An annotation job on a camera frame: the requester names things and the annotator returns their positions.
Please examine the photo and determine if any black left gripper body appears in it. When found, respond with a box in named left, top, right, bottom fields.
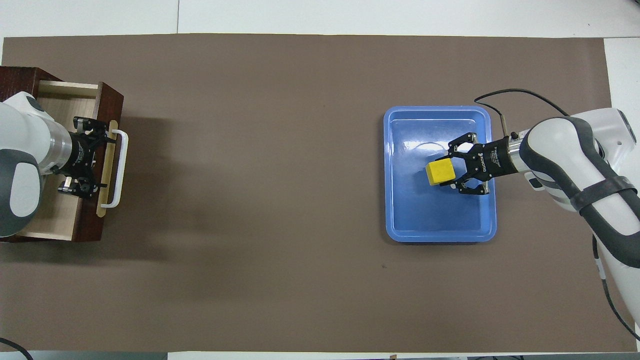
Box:
left=64, top=131, right=99, bottom=180

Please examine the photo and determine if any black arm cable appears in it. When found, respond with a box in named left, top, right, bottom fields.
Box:
left=474, top=89, right=640, bottom=342
left=0, top=337, right=34, bottom=360

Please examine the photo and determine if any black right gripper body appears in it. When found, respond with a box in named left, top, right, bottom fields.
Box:
left=469, top=138, right=522, bottom=181

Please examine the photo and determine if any yellow cube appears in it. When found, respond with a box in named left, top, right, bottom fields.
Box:
left=425, top=158, right=457, bottom=187

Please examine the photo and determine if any wooden drawer with white handle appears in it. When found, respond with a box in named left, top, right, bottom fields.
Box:
left=17, top=80, right=129, bottom=244

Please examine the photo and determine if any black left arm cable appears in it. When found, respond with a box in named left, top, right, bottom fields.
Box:
left=0, top=337, right=34, bottom=360

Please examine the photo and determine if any brown table mat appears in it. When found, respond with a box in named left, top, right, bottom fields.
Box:
left=0, top=33, right=638, bottom=353

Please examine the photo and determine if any blue plastic tray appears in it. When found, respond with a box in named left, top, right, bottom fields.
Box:
left=383, top=105, right=498, bottom=244

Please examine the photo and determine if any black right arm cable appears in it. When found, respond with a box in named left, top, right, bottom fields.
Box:
left=474, top=89, right=640, bottom=342

